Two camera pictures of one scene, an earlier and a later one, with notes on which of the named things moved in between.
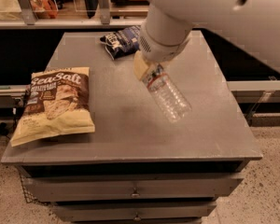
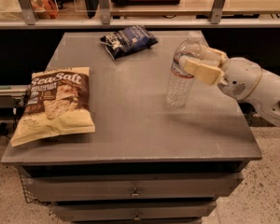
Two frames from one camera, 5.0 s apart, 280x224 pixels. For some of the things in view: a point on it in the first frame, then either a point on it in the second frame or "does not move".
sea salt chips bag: (58, 101) does not move
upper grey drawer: (91, 188) does not move
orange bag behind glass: (41, 3) does not move
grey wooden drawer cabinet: (138, 166) does not move
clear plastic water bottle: (169, 99) → (181, 83)
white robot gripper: (159, 49) → (240, 77)
